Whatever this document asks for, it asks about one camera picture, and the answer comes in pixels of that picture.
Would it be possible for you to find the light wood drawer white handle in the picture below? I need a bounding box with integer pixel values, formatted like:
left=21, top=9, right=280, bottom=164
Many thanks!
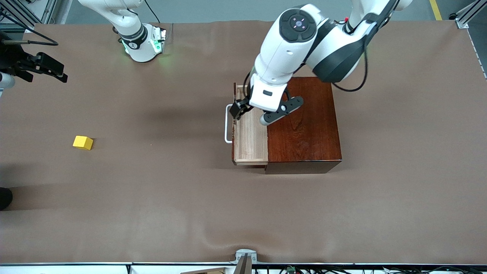
left=224, top=83, right=269, bottom=168

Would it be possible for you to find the yellow cube block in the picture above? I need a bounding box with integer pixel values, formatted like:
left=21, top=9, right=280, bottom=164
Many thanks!
left=73, top=136, right=94, bottom=151

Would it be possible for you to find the dark red wooden cabinet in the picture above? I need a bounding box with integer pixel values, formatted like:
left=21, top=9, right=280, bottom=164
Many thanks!
left=264, top=76, right=342, bottom=175

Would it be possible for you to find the black round object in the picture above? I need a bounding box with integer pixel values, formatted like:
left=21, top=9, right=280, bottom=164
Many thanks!
left=0, top=187, right=13, bottom=211

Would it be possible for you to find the brown table cover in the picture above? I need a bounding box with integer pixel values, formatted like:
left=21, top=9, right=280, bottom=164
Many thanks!
left=0, top=20, right=487, bottom=266

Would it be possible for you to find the light wooden board piece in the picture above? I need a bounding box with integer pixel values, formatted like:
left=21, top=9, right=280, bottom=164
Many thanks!
left=180, top=267, right=229, bottom=274

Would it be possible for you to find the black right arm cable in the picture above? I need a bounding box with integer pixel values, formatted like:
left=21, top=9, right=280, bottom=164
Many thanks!
left=0, top=10, right=59, bottom=46

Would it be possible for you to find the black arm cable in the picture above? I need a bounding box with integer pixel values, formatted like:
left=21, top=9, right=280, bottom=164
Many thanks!
left=243, top=0, right=401, bottom=100
left=0, top=10, right=59, bottom=46

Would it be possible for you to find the aluminium frame profile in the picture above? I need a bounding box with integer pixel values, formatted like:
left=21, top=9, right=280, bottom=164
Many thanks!
left=0, top=0, right=58, bottom=30
left=455, top=0, right=487, bottom=29

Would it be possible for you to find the thin black cable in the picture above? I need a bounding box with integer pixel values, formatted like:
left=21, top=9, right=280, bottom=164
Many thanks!
left=143, top=0, right=159, bottom=24

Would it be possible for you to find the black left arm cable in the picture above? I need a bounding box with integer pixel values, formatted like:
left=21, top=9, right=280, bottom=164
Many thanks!
left=243, top=0, right=401, bottom=100

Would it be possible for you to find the grey metal clamp bracket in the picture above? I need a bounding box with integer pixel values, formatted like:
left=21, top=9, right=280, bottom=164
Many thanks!
left=234, top=249, right=258, bottom=274

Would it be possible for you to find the white table edge rail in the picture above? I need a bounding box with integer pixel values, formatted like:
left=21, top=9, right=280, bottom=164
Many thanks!
left=0, top=262, right=487, bottom=274

